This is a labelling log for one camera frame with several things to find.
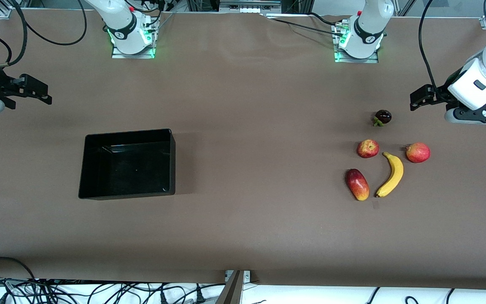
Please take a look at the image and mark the yellow banana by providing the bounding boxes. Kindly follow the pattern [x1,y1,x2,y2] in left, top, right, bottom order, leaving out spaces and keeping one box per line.
[375,152,404,198]

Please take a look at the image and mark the black base power cable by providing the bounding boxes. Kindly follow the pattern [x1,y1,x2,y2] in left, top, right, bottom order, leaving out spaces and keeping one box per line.
[268,12,345,36]

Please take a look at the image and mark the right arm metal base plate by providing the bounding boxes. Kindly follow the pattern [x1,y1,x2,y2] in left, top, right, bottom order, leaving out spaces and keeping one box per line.
[111,17,156,59]

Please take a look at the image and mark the white power strip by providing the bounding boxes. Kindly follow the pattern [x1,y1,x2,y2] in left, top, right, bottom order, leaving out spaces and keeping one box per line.
[220,1,281,13]

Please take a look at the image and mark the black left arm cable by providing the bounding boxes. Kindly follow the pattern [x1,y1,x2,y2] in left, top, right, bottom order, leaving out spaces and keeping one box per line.
[418,0,440,93]

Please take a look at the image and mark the red yellow mango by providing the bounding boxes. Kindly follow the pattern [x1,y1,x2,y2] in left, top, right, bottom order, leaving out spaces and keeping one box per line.
[345,168,370,201]

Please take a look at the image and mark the grey camera mount pole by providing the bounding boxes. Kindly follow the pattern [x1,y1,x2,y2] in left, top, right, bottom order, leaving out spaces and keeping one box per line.
[216,270,243,304]

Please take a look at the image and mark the brown table cover sheet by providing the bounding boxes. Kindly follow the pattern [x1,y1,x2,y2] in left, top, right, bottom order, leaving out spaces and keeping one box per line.
[0,8,486,284]

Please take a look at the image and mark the tangled black cables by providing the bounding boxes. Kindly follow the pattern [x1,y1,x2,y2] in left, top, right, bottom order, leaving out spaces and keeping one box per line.
[0,257,227,304]

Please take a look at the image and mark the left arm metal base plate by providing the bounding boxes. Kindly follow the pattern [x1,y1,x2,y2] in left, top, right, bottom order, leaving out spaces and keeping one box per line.
[332,21,379,64]

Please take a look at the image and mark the black plastic box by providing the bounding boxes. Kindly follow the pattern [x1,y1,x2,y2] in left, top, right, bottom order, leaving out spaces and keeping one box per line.
[78,128,176,200]

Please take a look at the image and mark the dark purple mangosteen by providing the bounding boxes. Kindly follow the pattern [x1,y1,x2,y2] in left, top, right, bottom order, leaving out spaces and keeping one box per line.
[373,109,392,127]

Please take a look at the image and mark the aluminium frame rail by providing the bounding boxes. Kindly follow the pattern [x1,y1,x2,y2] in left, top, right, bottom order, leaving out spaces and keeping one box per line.
[0,0,30,18]

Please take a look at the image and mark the silver metal bracket plate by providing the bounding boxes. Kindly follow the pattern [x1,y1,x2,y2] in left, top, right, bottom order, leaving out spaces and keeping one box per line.
[225,270,251,283]

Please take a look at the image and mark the red yellow apple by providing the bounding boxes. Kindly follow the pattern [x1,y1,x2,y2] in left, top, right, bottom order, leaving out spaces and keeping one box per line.
[356,139,380,159]

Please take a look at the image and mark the red apple right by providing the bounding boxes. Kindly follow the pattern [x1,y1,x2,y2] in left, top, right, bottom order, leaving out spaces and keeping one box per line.
[405,142,431,163]

